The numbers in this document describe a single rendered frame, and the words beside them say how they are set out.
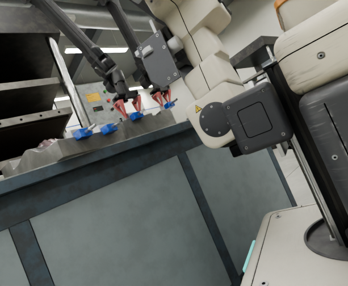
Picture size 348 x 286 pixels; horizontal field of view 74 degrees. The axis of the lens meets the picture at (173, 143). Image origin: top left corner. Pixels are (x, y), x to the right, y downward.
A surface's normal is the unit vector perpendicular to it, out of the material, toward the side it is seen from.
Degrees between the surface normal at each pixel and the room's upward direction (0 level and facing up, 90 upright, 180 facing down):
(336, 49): 90
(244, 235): 90
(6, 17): 90
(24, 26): 90
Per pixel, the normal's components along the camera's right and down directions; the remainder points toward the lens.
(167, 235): 0.54, -0.27
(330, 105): -0.48, 0.16
